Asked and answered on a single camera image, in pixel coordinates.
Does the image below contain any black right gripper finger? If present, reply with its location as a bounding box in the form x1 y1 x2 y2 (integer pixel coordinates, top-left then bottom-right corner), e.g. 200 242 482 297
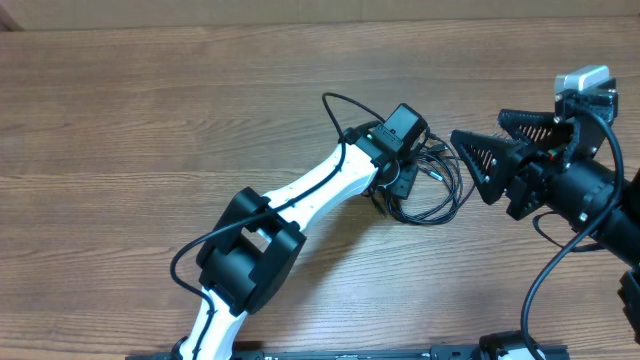
450 130 523 205
498 109 573 150

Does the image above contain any black USB cable thick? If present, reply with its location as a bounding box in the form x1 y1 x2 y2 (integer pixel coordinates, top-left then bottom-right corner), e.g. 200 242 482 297
365 134 472 226

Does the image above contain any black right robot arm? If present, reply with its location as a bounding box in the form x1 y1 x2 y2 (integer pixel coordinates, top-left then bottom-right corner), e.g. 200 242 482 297
451 88 639 330

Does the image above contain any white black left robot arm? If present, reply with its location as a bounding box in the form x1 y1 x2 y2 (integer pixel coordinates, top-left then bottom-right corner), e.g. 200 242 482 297
172 140 414 359

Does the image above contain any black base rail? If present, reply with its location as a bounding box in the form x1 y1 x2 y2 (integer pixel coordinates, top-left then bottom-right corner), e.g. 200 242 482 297
124 329 571 360

